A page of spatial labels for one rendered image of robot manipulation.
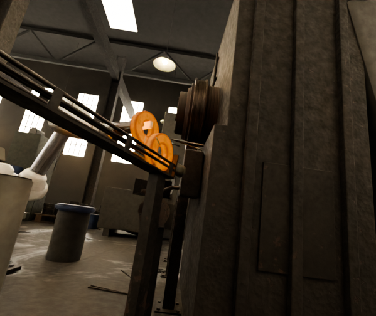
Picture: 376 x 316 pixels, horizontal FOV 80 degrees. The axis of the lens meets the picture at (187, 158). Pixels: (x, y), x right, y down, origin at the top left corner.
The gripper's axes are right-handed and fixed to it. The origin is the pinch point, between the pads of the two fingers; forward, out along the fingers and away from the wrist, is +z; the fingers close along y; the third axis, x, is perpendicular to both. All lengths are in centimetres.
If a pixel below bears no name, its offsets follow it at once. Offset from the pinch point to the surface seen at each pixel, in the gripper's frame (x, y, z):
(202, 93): 31.7, -30.6, 10.1
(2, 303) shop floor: -81, 13, -55
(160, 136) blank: -8.2, 3.4, 12.2
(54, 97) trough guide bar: -14.2, 45.4, 14.0
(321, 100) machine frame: 20, -40, 68
